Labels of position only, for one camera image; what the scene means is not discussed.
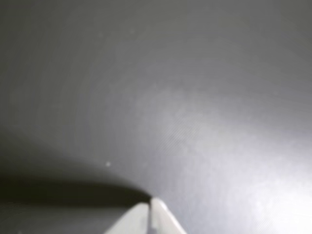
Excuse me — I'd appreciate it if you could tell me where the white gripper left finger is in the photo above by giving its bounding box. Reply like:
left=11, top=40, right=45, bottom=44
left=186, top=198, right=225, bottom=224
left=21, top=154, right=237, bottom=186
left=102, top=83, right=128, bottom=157
left=104, top=203, right=150, bottom=234

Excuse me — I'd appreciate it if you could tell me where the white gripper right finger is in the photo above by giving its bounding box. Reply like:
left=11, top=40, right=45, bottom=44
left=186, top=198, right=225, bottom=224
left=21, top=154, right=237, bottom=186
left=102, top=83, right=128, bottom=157
left=150, top=197, right=187, bottom=234

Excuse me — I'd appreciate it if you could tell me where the dark grey table mat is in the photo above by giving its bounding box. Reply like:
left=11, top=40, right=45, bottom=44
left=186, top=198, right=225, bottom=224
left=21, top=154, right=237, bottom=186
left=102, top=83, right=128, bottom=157
left=0, top=0, right=312, bottom=234

